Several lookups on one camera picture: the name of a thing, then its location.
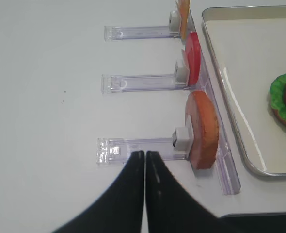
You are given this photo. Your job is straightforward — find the green lettuce on burger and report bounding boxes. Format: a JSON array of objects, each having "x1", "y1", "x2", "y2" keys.
[{"x1": 269, "y1": 73, "x2": 286, "y2": 126}]

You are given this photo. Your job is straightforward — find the white pusher block far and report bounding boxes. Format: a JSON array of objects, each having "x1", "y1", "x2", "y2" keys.
[{"x1": 169, "y1": 10, "x2": 181, "y2": 32}]

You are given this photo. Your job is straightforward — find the white pusher block near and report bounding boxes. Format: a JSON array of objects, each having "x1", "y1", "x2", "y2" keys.
[{"x1": 172, "y1": 127, "x2": 191, "y2": 151}]

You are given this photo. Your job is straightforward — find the upright bread bun slice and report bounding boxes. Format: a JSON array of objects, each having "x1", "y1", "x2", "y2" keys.
[{"x1": 185, "y1": 91, "x2": 219, "y2": 169}]

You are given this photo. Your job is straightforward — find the upright orange cheese slice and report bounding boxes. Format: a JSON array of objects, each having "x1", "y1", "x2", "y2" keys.
[{"x1": 176, "y1": 0, "x2": 190, "y2": 40}]

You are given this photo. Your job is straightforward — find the red tomato slice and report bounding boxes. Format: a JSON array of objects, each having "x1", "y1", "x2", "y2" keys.
[{"x1": 184, "y1": 32, "x2": 201, "y2": 90}]

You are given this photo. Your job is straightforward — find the white rectangular tray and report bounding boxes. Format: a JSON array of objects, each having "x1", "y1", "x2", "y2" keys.
[{"x1": 202, "y1": 6, "x2": 286, "y2": 177}]

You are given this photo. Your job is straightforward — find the white pusher block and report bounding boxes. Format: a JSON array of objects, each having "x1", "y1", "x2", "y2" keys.
[
  {"x1": 174, "y1": 59, "x2": 190, "y2": 83},
  {"x1": 169, "y1": 10, "x2": 181, "y2": 32},
  {"x1": 172, "y1": 127, "x2": 191, "y2": 151}
]

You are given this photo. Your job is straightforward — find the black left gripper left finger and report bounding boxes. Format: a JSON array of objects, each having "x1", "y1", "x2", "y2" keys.
[{"x1": 55, "y1": 151, "x2": 144, "y2": 233}]

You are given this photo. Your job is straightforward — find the white pusher block middle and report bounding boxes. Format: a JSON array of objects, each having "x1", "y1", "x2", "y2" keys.
[{"x1": 174, "y1": 59, "x2": 190, "y2": 83}]

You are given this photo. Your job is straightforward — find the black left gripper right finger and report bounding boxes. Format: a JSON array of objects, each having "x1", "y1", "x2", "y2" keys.
[{"x1": 145, "y1": 151, "x2": 233, "y2": 233}]

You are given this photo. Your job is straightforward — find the clear acrylic left food rack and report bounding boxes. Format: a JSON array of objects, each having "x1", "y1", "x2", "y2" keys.
[{"x1": 97, "y1": 13, "x2": 241, "y2": 195}]

